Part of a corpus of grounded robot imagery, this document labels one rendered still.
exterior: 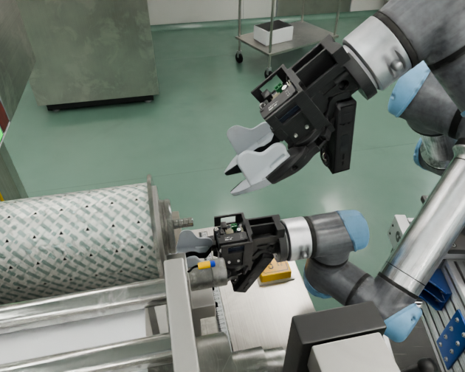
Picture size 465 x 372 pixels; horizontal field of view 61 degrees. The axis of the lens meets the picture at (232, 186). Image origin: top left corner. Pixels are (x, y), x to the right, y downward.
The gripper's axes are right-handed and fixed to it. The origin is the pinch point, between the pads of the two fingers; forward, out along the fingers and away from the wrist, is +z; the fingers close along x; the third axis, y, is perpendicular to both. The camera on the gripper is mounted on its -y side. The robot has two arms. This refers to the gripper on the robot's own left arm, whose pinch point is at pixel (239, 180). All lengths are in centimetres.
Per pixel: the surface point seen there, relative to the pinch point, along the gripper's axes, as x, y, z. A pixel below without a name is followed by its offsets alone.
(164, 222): 3.7, 5.2, 9.5
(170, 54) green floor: -369, -106, 77
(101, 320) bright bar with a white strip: 26.5, 19.5, 2.1
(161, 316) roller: 14.1, 2.8, 13.6
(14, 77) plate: -65, 20, 41
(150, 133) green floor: -221, -88, 98
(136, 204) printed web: 3.0, 9.5, 9.8
